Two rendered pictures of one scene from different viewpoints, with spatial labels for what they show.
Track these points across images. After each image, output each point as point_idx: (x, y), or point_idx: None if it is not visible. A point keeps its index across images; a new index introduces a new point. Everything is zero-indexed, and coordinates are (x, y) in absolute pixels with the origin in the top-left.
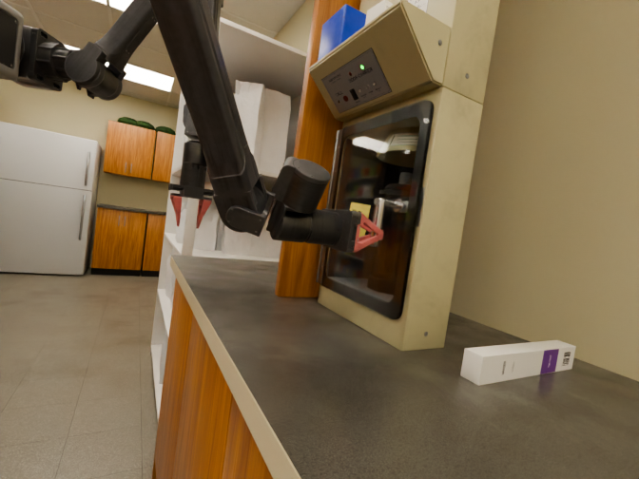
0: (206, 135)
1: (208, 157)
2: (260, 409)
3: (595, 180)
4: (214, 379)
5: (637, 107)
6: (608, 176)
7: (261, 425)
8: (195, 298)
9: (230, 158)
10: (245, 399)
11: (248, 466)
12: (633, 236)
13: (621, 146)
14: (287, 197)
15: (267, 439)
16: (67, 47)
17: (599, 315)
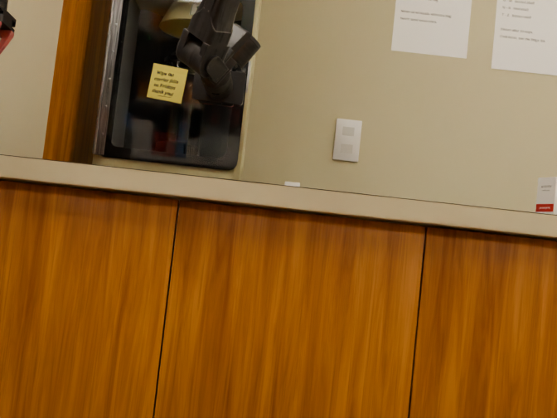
0: (228, 0)
1: (220, 15)
2: (287, 187)
3: (283, 73)
4: (104, 239)
5: (306, 24)
6: (290, 71)
7: (293, 193)
8: (31, 159)
9: (231, 19)
10: (261, 191)
11: (234, 256)
12: (307, 118)
13: (297, 51)
14: (238, 55)
15: (304, 196)
16: None
17: (289, 178)
